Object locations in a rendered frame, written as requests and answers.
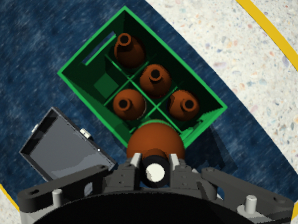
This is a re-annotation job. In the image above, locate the green crate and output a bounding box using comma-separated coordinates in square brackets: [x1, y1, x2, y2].
[57, 6, 228, 149]

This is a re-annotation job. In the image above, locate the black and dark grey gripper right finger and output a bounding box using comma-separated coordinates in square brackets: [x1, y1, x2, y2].
[169, 154, 294, 224]

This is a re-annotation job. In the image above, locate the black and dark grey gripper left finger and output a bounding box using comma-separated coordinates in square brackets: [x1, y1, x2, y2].
[17, 153, 142, 224]

